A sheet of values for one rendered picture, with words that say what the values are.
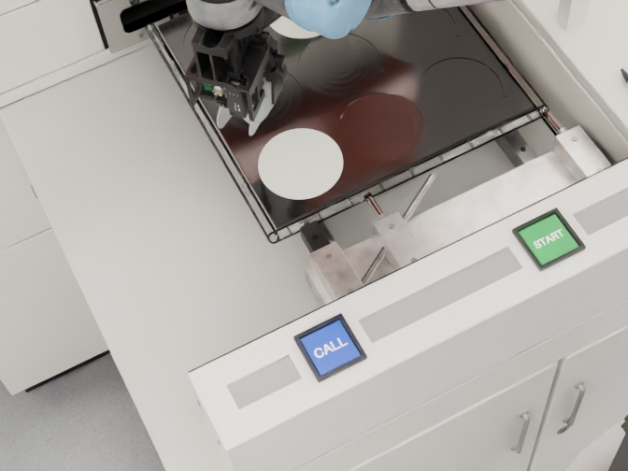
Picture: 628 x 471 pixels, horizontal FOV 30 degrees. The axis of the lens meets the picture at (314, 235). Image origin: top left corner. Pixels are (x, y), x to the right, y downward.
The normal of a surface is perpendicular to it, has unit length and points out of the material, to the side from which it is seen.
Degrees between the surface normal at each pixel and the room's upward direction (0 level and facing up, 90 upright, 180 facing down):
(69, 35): 90
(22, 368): 90
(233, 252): 0
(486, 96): 0
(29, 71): 90
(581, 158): 0
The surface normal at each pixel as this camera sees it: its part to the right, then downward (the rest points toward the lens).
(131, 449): -0.06, -0.51
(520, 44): -0.89, 0.42
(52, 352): 0.46, 0.75
